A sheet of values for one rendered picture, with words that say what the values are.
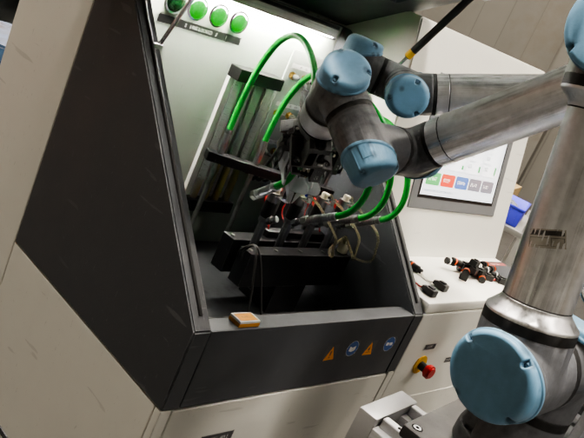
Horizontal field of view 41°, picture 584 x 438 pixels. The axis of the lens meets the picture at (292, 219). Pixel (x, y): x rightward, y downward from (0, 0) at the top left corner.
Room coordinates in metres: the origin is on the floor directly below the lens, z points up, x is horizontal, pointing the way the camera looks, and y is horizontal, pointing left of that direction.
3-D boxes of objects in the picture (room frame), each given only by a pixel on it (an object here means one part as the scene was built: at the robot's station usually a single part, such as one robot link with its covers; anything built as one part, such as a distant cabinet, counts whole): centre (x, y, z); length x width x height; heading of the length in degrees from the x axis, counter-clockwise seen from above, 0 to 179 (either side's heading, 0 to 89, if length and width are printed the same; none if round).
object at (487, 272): (2.06, -0.52, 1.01); 0.23 x 0.11 x 0.06; 141
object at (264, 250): (1.67, -0.02, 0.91); 0.34 x 0.10 x 0.15; 141
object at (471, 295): (2.03, -0.50, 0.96); 0.70 x 0.22 x 0.03; 141
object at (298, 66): (1.93, 0.11, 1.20); 0.13 x 0.03 x 0.31; 141
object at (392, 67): (1.53, -0.09, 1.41); 0.11 x 0.11 x 0.08; 2
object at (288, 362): (1.43, -0.13, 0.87); 0.62 x 0.04 x 0.16; 141
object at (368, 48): (1.54, 0.00, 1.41); 0.09 x 0.08 x 0.11; 92
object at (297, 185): (1.53, 0.01, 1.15); 0.06 x 0.03 x 0.09; 51
